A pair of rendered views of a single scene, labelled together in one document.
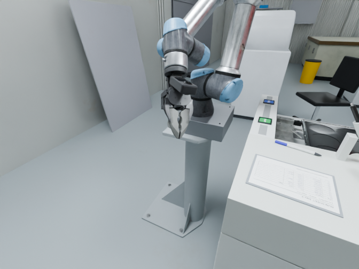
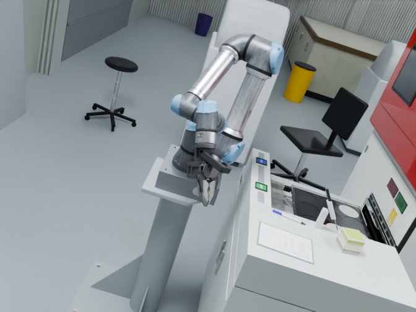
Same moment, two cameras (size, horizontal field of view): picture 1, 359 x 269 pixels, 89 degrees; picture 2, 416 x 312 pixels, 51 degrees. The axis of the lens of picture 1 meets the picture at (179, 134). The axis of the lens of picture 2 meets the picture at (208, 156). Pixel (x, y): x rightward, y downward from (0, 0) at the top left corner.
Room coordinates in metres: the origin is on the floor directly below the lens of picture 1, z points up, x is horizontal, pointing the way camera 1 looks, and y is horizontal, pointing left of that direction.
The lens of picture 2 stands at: (-0.64, 0.63, 1.83)
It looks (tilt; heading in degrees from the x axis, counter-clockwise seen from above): 25 degrees down; 332
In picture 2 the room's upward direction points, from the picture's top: 19 degrees clockwise
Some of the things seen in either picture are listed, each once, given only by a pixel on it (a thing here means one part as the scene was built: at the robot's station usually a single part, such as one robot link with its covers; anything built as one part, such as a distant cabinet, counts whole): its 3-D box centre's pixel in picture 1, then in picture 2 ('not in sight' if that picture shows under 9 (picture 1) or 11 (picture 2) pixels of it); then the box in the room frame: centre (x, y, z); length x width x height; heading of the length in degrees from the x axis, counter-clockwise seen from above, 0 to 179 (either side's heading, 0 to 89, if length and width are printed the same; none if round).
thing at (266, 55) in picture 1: (260, 68); (234, 77); (3.01, -1.27, 0.75); 0.79 x 0.68 x 1.50; 154
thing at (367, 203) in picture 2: not in sight; (373, 229); (0.55, -0.93, 0.89); 0.44 x 0.02 x 0.10; 154
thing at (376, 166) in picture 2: not in sight; (379, 189); (0.70, -1.02, 1.02); 0.81 x 0.03 x 0.40; 154
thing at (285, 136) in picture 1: (282, 139); (274, 206); (0.73, -0.49, 0.87); 0.36 x 0.08 x 0.03; 154
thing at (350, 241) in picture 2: not in sight; (350, 241); (0.34, -0.57, 1.00); 0.07 x 0.07 x 0.07; 75
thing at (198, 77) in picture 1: (202, 82); (199, 134); (0.95, -0.12, 1.08); 0.13 x 0.12 x 0.14; 43
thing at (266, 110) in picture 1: (263, 123); (255, 186); (0.85, -0.44, 0.89); 0.55 x 0.09 x 0.14; 154
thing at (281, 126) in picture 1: (285, 127); (276, 192); (0.80, -0.52, 0.89); 0.08 x 0.03 x 0.03; 64
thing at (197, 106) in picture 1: (200, 103); (190, 156); (0.95, -0.12, 0.96); 0.15 x 0.15 x 0.10
